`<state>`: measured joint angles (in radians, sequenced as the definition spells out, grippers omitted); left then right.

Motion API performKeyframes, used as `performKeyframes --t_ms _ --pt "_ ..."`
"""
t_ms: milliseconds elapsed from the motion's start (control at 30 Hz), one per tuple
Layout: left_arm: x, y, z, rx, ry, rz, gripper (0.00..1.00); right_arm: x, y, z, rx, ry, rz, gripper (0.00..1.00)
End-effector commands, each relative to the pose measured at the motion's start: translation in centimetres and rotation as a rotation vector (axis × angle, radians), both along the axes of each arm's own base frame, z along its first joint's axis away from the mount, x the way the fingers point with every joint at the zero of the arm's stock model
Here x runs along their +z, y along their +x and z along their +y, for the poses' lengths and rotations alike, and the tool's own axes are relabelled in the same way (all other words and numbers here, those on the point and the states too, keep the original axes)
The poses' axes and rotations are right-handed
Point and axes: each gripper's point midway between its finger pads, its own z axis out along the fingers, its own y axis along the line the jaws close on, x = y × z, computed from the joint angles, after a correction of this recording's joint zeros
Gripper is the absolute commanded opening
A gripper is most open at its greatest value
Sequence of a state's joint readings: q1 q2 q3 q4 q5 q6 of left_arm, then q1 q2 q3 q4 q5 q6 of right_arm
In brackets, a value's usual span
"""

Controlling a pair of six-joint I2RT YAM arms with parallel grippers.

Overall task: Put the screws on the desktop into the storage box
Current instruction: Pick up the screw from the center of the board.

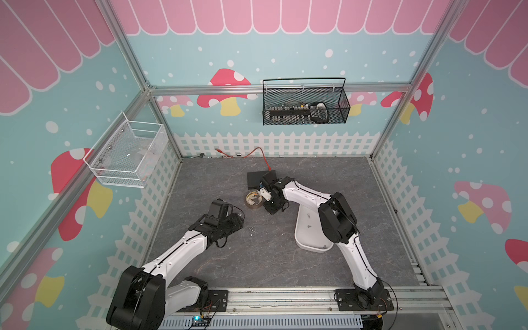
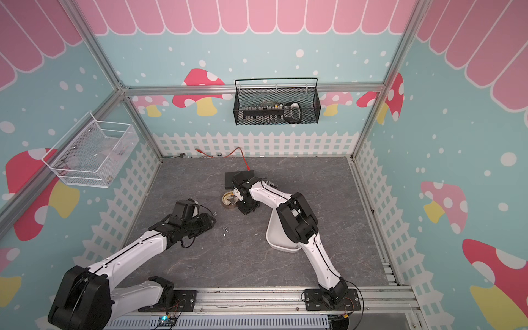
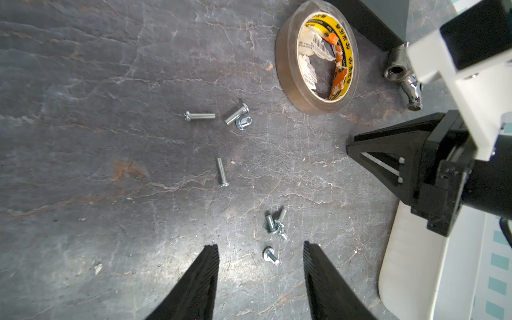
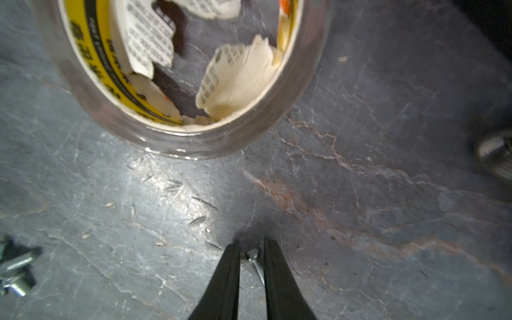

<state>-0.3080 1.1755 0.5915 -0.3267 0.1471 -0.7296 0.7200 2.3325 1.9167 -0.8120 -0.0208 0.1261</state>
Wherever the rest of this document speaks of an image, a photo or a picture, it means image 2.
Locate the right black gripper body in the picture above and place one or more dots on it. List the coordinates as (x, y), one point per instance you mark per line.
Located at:
(246, 207)

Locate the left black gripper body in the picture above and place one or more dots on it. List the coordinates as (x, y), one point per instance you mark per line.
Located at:
(196, 226)

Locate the white plastic storage box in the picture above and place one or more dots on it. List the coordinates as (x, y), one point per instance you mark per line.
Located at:
(277, 238)

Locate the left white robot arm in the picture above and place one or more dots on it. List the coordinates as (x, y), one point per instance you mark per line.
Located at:
(90, 297)

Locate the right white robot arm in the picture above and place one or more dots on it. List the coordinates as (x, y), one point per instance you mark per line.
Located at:
(293, 226)

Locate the black flat box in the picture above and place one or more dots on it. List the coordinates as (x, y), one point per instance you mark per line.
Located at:
(235, 179)

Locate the black device in basket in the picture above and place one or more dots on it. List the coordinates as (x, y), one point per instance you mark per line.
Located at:
(292, 113)

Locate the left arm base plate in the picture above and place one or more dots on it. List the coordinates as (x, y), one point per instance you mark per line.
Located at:
(183, 300)

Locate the black wire wall basket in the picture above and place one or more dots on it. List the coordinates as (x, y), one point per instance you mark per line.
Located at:
(261, 101)

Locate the white wire wall basket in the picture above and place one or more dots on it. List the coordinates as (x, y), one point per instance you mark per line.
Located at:
(92, 152)

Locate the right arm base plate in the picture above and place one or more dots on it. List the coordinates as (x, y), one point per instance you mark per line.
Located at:
(315, 302)

